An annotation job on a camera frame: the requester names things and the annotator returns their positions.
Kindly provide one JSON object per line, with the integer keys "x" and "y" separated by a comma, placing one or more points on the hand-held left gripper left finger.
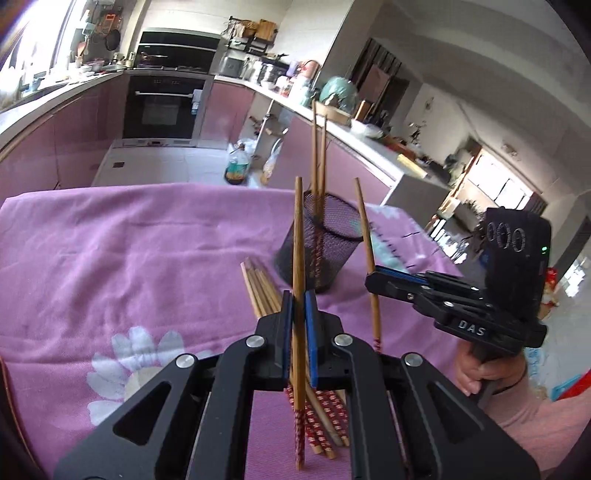
{"x": 287, "y": 332}

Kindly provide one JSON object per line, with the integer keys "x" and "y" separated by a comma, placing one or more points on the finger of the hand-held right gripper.
{"x": 392, "y": 288}
{"x": 397, "y": 272}

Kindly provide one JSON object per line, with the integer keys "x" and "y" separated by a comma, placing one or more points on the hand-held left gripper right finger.
{"x": 310, "y": 337}

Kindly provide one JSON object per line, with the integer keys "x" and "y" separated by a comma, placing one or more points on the bunch of wooden chopsticks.
{"x": 258, "y": 286}

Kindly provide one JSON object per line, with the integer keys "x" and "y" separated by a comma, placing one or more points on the red-tipped wooden chopstick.
{"x": 364, "y": 226}
{"x": 298, "y": 230}
{"x": 314, "y": 152}

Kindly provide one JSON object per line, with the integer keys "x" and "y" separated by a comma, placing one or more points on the black mesh cup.
{"x": 334, "y": 240}

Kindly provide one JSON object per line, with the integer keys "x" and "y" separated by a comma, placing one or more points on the person's right forearm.
{"x": 535, "y": 429}

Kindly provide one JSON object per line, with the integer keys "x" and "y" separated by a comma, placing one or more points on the person's right hand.
{"x": 466, "y": 376}

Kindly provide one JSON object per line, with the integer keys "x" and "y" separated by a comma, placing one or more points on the white kitchen counter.
{"x": 369, "y": 143}

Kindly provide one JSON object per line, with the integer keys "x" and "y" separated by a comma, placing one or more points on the purple floral tablecloth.
{"x": 138, "y": 258}

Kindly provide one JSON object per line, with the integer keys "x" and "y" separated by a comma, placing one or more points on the clear plastic bag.
{"x": 271, "y": 161}

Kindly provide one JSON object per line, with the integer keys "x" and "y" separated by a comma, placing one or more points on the pink kitchen cabinets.
{"x": 83, "y": 134}
{"x": 295, "y": 138}

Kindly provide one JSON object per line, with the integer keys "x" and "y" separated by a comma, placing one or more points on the cooking oil bottle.
{"x": 237, "y": 166}

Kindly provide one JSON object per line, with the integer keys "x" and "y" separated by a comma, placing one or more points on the teal bag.
{"x": 339, "y": 92}

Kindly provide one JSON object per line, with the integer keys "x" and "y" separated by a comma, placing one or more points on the pink kettle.
{"x": 311, "y": 70}

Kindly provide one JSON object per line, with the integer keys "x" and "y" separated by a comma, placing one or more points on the steel pot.
{"x": 268, "y": 74}

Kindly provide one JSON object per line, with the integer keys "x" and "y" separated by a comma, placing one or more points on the white towel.
{"x": 196, "y": 101}

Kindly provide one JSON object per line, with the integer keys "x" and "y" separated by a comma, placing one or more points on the wooden cutting board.
{"x": 267, "y": 29}

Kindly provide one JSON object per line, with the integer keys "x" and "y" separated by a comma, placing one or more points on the grey kitchen counter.
{"x": 51, "y": 94}

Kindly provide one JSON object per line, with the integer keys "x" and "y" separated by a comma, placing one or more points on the hanging frying pan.
{"x": 112, "y": 40}

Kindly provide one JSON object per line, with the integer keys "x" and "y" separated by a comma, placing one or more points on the kitchen window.
{"x": 41, "y": 32}

